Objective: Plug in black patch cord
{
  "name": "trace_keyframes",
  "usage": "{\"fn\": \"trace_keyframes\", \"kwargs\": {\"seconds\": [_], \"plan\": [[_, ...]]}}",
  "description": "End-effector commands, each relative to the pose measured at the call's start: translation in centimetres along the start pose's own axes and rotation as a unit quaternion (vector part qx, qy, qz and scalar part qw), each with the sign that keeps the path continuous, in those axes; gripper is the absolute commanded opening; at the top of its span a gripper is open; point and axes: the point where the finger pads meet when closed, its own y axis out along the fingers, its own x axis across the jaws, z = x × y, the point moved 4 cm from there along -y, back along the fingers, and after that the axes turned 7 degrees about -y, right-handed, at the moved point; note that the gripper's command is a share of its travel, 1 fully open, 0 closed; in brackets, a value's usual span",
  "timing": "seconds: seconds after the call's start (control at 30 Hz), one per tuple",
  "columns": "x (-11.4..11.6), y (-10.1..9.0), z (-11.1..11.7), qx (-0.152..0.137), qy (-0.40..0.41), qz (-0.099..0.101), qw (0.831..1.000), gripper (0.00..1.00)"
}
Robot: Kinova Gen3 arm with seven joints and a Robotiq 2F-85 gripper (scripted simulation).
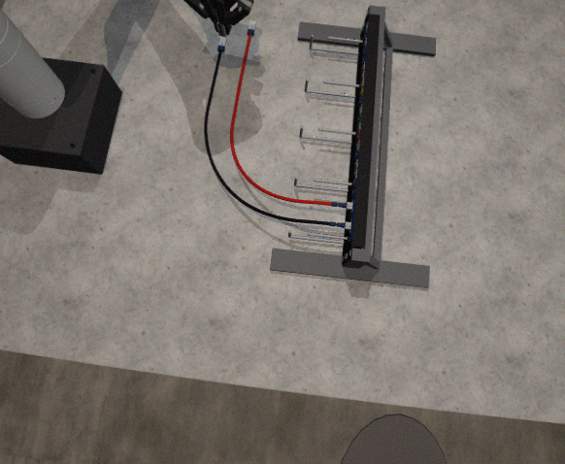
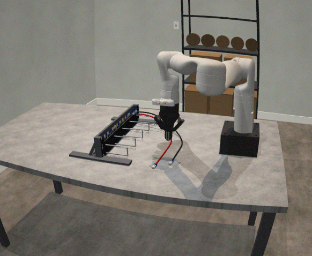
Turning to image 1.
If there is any red cable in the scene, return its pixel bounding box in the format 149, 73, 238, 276
230, 34, 339, 207

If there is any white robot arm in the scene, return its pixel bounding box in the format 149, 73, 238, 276
0, 8, 65, 118

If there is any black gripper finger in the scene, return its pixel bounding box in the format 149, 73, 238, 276
183, 0, 222, 36
216, 0, 253, 37

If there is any black cable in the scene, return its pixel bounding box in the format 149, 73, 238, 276
204, 50, 337, 226

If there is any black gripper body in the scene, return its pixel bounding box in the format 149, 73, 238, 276
210, 0, 238, 11

